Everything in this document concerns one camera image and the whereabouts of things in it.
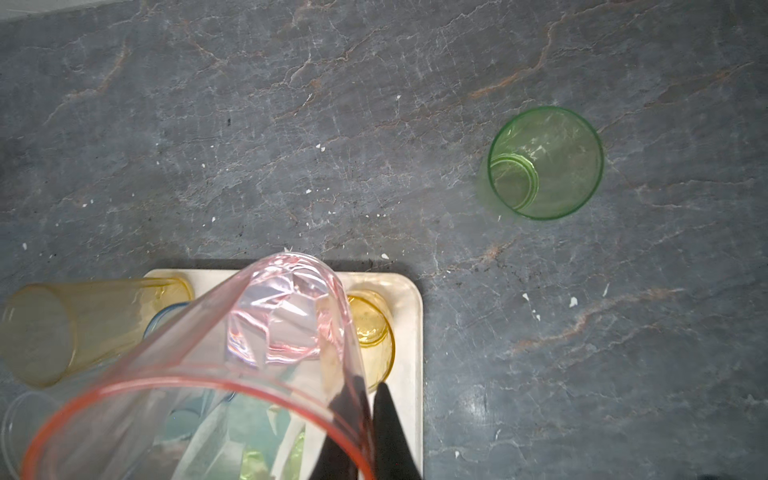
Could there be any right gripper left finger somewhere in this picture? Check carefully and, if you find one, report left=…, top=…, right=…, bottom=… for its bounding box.
left=308, top=374, right=368, bottom=480

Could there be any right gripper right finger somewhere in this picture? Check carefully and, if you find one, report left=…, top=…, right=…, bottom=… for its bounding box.
left=373, top=382, right=420, bottom=480

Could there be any pink glass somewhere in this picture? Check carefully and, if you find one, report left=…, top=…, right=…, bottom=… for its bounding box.
left=21, top=253, right=375, bottom=479

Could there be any teal glass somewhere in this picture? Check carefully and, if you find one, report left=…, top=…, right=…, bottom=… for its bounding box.
left=152, top=389, right=291, bottom=468

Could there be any short yellow glass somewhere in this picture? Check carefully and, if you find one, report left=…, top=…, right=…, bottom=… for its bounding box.
left=347, top=290, right=396, bottom=393

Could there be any beige plastic tray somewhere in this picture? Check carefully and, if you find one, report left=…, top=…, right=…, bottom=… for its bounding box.
left=135, top=272, right=423, bottom=479

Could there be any blue glass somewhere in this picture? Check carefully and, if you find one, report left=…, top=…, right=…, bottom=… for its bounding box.
left=143, top=302, right=189, bottom=340

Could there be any tall amber yellow glass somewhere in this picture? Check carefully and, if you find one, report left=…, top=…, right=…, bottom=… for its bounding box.
left=1, top=277, right=194, bottom=387

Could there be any clear transparent glass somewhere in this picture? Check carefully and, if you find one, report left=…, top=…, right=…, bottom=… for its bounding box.
left=1, top=391, right=64, bottom=479

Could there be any tall green glass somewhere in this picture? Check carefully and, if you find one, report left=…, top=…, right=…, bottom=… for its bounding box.
left=239, top=428, right=305, bottom=479

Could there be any short green glass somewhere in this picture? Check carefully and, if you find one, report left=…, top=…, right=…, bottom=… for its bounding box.
left=476, top=106, right=605, bottom=221

